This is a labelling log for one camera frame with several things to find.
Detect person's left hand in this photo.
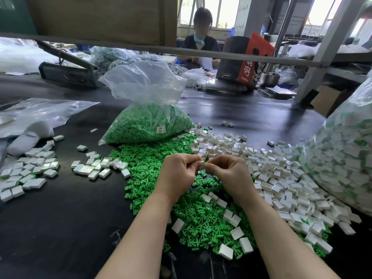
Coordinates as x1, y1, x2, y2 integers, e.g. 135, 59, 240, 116
153, 153, 203, 205

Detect person's right hand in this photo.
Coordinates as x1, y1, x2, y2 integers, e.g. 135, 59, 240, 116
203, 155, 260, 208

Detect pile of green parts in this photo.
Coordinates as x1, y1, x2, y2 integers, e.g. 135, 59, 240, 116
109, 133, 332, 262

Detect pile of white plastic caps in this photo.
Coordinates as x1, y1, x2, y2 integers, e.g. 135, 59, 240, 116
165, 124, 363, 260

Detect pile of assembled white pieces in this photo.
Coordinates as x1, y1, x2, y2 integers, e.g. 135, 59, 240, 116
0, 134, 65, 203

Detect person's left forearm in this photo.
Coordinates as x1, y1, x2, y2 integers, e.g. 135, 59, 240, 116
96, 193, 178, 279

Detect person's right forearm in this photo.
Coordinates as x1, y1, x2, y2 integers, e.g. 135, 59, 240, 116
239, 193, 341, 279

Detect bag of green clips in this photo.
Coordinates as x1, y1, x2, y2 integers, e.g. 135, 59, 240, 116
99, 61, 195, 145

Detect large bag of white caps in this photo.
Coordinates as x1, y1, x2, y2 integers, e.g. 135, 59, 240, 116
299, 69, 372, 216

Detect clear bag of pale parts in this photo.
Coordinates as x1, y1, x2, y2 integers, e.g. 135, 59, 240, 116
90, 46, 178, 75

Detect white paper sheets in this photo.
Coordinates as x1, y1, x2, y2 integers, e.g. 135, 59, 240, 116
260, 84, 297, 99

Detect crumpled white plastic bag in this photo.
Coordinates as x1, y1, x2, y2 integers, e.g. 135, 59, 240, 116
183, 67, 210, 88

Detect metal bowl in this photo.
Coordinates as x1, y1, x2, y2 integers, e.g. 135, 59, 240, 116
260, 71, 281, 88

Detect black and red box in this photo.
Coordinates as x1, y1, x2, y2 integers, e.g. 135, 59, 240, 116
216, 32, 275, 88

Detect cardboard box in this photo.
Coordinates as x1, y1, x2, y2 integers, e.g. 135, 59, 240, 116
311, 84, 351, 116

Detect black table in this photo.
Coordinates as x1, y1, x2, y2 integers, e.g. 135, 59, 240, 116
0, 55, 372, 279

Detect empty clear plastic bag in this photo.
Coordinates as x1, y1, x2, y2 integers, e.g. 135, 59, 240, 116
0, 98, 100, 156

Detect white bags on shelf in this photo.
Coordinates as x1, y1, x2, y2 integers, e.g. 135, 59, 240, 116
288, 42, 368, 58

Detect brown board panel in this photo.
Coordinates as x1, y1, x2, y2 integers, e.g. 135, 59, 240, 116
0, 0, 177, 45

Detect white plastic sheet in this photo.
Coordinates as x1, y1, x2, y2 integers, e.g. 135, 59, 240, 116
0, 39, 58, 76

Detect grey metal shelf frame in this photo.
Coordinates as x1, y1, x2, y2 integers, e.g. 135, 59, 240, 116
0, 0, 372, 105

